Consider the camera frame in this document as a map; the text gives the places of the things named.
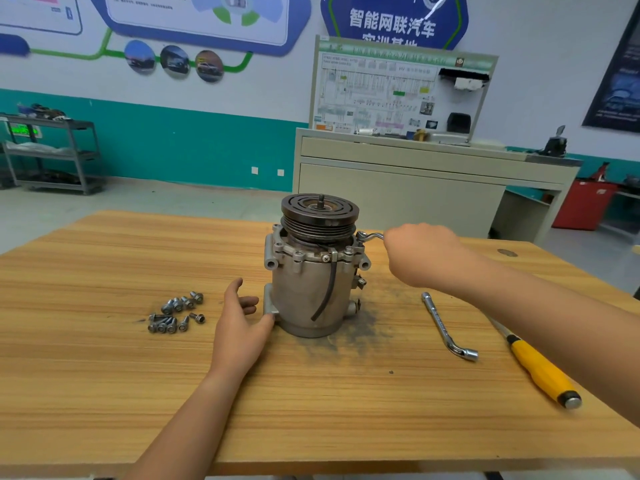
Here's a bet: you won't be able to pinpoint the person's left hand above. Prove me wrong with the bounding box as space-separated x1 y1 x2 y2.
209 278 276 381

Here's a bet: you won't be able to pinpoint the person's right hand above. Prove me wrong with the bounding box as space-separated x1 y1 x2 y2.
383 223 484 291

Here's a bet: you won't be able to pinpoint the grey metal car compressor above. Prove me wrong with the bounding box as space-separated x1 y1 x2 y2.
263 194 372 339

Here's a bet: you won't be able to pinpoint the person's left forearm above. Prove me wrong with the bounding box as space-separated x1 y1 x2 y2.
122 367 248 480

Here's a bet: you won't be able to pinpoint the person's right forearm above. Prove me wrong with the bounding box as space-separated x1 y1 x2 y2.
450 244 640 428

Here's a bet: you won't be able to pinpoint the beige training bench cabinet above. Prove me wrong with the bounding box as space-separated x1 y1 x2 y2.
292 127 584 245

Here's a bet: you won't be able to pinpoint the pile of silver bolts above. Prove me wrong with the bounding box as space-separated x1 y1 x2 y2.
147 291 207 334

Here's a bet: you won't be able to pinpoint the white wiring diagram board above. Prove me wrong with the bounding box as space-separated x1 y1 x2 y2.
310 35 499 145

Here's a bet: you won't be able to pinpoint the black device on bench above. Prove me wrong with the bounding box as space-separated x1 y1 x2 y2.
537 125 569 158

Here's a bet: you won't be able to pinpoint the red bin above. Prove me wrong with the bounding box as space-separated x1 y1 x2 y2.
551 162 622 231

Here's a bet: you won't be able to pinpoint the grey metal shelf cart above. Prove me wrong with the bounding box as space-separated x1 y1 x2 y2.
0 113 107 196

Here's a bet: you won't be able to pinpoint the parts on shelf cart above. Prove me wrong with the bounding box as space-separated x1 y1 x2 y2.
16 102 72 122

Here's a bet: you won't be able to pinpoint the yellow handled screwdriver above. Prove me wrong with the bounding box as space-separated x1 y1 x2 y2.
487 315 583 410

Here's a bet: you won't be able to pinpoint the blue hexagon wall sign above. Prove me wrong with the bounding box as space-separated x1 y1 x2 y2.
320 0 470 51

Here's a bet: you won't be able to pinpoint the dark wall poster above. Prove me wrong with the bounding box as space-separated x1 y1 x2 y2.
581 0 640 135

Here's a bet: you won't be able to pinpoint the blue framed wall graphic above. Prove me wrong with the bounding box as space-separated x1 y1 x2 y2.
87 0 312 58

